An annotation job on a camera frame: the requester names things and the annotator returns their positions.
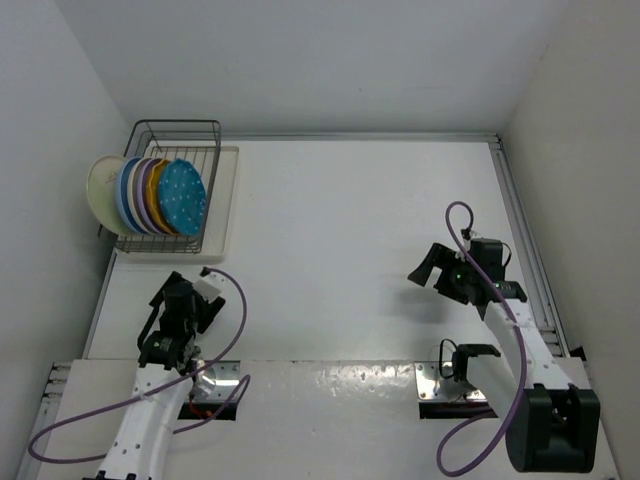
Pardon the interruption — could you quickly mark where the purple bear plate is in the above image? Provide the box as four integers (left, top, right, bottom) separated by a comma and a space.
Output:
135, 157, 161, 234

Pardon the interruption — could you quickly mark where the teal polka dot plate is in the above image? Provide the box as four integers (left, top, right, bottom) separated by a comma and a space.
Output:
157, 159, 207, 236

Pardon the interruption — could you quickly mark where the cream drain tray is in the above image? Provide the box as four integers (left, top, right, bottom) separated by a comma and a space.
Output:
116, 141, 240, 263

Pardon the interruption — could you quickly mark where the yellow polka dot plate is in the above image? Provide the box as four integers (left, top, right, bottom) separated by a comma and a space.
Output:
147, 159, 174, 235

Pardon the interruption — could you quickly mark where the dark wire dish rack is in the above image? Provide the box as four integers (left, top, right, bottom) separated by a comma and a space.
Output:
98, 119, 222, 249

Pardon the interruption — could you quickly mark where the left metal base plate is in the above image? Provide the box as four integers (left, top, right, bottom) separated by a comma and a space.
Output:
191, 361, 242, 404

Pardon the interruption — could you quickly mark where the cream floral plate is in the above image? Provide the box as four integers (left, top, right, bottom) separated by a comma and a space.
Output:
86, 155, 129, 235

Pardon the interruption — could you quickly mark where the light blue plate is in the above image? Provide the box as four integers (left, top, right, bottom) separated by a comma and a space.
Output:
115, 157, 143, 234

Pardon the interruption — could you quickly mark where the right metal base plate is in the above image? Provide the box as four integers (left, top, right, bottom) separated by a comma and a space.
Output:
414, 361, 486, 403

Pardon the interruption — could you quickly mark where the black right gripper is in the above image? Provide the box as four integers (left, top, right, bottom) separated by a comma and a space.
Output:
408, 242, 477, 305

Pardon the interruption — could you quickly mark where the metal base plate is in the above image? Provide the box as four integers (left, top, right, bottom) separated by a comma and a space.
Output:
414, 361, 486, 403
191, 361, 242, 404

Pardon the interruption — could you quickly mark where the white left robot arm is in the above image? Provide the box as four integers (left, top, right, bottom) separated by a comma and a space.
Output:
95, 269, 225, 479

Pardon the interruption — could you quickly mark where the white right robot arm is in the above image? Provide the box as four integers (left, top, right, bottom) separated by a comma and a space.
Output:
408, 238, 600, 473

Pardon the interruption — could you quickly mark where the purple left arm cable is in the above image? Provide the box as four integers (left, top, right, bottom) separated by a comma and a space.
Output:
27, 267, 252, 464

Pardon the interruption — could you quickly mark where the cream bear plate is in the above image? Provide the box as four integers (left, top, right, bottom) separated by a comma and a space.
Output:
126, 157, 148, 235

